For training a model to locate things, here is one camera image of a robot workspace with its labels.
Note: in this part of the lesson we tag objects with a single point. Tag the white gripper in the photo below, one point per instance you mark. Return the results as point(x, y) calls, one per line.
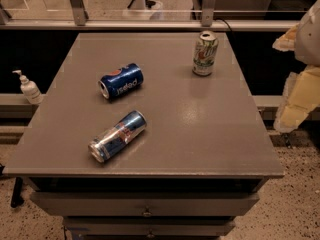
point(309, 39)

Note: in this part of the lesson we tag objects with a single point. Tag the redbull can blue silver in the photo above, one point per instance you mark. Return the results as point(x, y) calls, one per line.
point(113, 140)

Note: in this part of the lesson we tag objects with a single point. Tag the white green 7up can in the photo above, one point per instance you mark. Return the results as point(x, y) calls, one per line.
point(205, 52)

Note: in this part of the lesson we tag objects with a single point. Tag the blue pepsi can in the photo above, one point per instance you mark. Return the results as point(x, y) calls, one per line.
point(121, 81)

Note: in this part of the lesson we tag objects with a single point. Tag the grey upper drawer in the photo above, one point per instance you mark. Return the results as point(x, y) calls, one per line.
point(145, 204)

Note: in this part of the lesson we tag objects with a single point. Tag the grey drawer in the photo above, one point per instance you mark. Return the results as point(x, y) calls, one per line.
point(116, 226)
point(145, 204)

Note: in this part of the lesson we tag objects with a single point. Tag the white pump soap bottle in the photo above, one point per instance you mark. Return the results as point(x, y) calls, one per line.
point(29, 89)

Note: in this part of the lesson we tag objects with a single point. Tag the grey lower drawer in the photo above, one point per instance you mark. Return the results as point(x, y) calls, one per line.
point(116, 226)

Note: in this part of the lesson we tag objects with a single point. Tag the black table leg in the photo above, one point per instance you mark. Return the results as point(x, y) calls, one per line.
point(17, 199)

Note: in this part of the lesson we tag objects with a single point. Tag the grey metal rail frame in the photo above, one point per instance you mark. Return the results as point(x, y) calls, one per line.
point(218, 15)

